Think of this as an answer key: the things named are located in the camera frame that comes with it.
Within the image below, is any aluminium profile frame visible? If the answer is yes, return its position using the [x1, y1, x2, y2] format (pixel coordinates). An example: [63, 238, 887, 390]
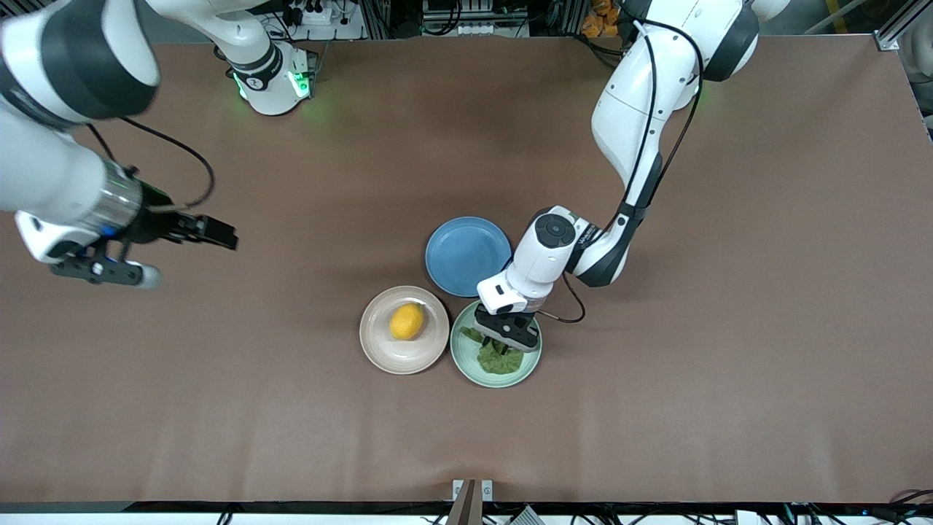
[875, 0, 933, 52]

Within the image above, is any green lettuce leaf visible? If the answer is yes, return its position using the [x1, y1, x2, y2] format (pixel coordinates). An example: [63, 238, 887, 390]
[461, 326, 526, 376]

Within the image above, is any orange packaged goods pile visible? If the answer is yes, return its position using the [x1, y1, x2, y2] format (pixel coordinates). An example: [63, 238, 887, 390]
[582, 0, 622, 39]

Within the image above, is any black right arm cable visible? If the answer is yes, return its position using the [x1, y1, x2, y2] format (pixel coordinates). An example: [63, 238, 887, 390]
[87, 117, 216, 211]

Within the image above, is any white power strip with plugs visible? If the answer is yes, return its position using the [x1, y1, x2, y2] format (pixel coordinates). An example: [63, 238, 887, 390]
[281, 0, 365, 42]

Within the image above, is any white equipment rack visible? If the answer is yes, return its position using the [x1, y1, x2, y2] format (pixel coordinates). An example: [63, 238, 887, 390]
[421, 0, 530, 37]

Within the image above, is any blue plate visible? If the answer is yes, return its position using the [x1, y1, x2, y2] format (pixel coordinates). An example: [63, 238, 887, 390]
[425, 217, 513, 298]

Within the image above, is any pale beige plate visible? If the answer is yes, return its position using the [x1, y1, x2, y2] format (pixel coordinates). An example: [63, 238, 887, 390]
[359, 285, 450, 376]

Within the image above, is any yellow lemon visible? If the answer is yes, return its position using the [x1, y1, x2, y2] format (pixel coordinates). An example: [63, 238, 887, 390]
[389, 303, 426, 341]

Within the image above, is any mint green plate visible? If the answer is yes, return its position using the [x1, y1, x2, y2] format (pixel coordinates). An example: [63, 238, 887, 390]
[450, 299, 543, 389]

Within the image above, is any metal table edge bracket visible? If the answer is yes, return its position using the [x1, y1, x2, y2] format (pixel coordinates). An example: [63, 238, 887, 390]
[452, 479, 494, 525]

